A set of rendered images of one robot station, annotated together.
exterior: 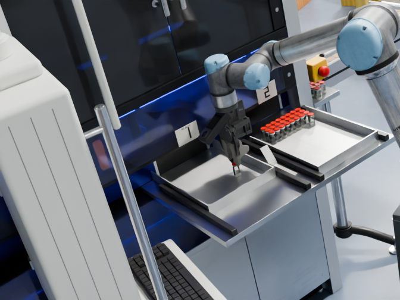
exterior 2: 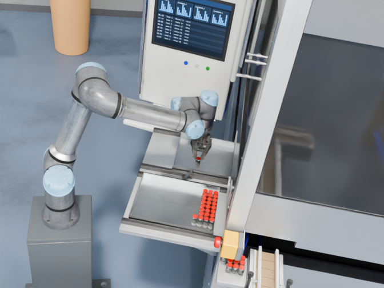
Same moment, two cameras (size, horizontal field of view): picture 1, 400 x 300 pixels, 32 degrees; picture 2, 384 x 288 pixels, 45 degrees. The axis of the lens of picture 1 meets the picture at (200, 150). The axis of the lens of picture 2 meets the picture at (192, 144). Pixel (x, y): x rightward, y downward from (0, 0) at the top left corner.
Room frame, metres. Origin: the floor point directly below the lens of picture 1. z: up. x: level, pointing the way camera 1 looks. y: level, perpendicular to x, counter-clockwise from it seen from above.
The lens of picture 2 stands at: (2.70, -1.55, 2.28)
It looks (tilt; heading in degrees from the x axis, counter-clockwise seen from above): 38 degrees down; 120
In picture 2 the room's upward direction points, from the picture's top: 10 degrees clockwise
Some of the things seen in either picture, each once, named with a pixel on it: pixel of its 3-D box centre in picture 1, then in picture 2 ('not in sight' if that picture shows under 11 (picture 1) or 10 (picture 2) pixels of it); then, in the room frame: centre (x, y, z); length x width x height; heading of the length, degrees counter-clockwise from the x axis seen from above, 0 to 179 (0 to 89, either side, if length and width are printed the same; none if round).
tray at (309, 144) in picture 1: (312, 138); (176, 203); (1.99, -0.37, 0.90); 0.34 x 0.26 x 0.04; 28
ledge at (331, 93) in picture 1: (314, 95); (236, 272); (2.36, -0.47, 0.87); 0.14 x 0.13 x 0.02; 28
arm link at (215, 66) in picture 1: (219, 74); (207, 104); (1.91, -0.11, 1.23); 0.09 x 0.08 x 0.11; 51
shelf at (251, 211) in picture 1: (266, 163); (191, 183); (1.95, -0.20, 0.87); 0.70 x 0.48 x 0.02; 118
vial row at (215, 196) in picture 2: (281, 124); (213, 209); (2.13, -0.30, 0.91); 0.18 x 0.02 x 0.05; 118
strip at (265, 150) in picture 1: (278, 160); (176, 173); (1.88, -0.23, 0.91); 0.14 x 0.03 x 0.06; 29
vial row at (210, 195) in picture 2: (286, 125); (207, 208); (2.11, -0.31, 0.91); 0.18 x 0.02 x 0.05; 118
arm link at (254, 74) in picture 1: (250, 73); (186, 108); (1.86, -0.20, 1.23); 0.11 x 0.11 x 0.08; 51
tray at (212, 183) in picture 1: (211, 173); (211, 157); (1.93, -0.02, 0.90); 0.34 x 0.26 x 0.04; 28
